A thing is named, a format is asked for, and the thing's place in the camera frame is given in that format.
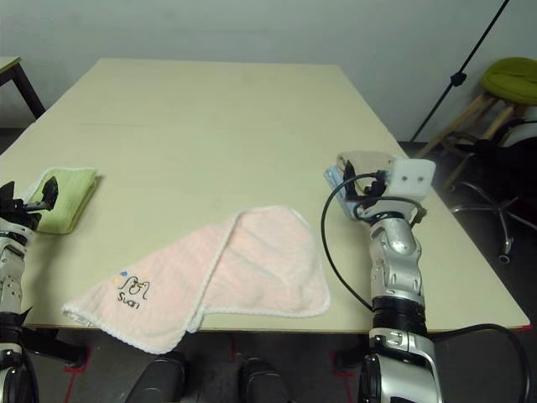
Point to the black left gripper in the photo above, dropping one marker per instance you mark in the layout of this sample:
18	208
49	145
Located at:
21	212

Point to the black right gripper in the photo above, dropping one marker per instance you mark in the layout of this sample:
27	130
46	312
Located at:
365	201

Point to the pink embroidered towel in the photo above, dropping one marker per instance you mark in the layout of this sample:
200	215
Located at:
251	268

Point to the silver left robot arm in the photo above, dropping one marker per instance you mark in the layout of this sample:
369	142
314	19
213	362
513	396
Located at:
10	268

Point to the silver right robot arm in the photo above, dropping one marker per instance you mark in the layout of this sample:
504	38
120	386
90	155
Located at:
398	260

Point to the light blue folded towel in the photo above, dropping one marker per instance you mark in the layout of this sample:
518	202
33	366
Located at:
335	180

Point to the green folded towel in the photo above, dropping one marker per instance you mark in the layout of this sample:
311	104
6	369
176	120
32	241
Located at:
71	197

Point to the side table with black legs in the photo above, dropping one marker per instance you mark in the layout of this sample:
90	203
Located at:
25	84

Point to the black office chair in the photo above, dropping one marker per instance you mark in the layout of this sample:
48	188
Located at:
486	147

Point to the black stand pole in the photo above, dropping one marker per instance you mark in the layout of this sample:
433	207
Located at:
457	78

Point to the black table foot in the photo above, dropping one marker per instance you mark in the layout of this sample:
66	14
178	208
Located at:
54	346
350	352

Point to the green cushion wooden stool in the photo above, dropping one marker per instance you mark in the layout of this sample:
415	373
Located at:
509	80

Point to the robot right leg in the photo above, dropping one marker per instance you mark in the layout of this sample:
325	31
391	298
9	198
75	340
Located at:
262	380

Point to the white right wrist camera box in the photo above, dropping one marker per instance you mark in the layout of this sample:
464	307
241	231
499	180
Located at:
411	178

